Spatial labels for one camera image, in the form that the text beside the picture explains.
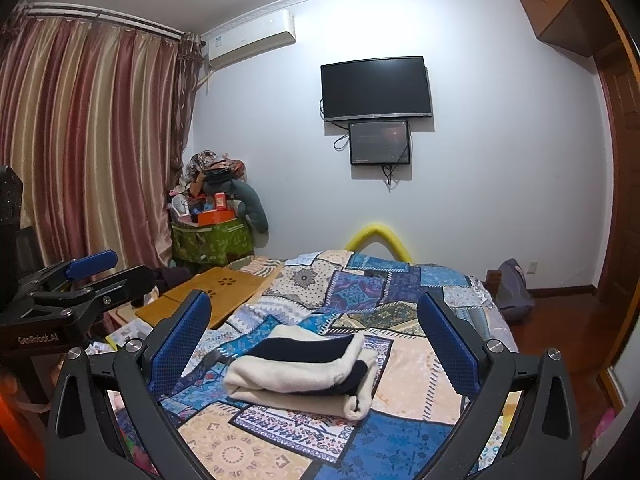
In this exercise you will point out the curtain rod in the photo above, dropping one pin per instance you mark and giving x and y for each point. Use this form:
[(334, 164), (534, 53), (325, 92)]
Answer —
[(110, 15)]

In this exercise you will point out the cream and navy knit sweater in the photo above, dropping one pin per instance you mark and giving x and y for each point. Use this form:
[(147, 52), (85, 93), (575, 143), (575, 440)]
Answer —
[(300, 370)]

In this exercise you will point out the grey purple backpack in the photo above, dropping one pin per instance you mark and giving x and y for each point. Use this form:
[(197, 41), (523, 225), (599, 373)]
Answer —
[(512, 292)]

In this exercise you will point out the brown wooden door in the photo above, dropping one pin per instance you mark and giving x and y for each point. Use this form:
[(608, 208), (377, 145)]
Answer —
[(625, 185)]

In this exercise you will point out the dark purple cloth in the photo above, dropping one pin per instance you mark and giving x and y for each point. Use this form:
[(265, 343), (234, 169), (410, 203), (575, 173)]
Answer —
[(172, 277)]

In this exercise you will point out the pile of clothes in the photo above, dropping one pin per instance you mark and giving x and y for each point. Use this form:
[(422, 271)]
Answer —
[(210, 167)]

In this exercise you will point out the yellow foam tube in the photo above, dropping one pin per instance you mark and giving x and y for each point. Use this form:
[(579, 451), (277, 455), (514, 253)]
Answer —
[(375, 235)]

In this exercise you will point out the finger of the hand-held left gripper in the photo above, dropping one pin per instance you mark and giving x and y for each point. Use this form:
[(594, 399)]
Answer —
[(120, 285), (92, 263)]

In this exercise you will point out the orange box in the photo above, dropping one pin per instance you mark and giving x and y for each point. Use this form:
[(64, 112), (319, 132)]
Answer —
[(215, 217)]

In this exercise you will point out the wooden overhead cabinet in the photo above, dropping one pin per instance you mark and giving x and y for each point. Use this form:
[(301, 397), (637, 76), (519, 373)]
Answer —
[(560, 0)]

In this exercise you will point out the white wall socket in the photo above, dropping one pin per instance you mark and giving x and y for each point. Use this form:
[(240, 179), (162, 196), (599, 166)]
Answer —
[(533, 267)]

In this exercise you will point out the white air conditioner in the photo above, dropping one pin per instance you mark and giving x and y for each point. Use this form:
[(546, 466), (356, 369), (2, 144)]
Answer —
[(250, 35)]

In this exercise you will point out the striped pink curtain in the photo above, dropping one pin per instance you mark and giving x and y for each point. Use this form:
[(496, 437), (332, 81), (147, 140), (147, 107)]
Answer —
[(90, 135)]

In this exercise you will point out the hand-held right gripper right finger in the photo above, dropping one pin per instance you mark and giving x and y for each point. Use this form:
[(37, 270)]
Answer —
[(445, 342)]

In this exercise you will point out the black wall television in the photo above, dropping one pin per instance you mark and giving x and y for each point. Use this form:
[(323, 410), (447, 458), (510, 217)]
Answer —
[(375, 87)]

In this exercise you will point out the small black monitor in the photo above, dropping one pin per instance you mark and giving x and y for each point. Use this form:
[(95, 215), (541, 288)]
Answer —
[(380, 142)]

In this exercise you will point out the blue patchwork bedspread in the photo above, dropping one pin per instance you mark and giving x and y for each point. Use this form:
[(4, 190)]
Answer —
[(400, 410)]

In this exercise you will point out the wooden lap desk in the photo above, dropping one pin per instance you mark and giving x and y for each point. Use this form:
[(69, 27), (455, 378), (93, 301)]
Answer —
[(200, 295)]

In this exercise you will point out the grey plush toy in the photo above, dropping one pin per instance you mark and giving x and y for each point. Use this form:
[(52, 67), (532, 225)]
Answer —
[(252, 205)]

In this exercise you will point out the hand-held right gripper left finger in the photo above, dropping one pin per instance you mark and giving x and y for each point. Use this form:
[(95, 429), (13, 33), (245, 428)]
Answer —
[(175, 347)]

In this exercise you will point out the brown wooden bed post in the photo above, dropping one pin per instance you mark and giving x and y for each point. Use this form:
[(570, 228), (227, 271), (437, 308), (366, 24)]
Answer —
[(492, 285)]

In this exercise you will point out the green patterned storage box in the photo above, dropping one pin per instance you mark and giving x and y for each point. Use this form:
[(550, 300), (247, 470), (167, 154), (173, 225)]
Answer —
[(215, 245)]

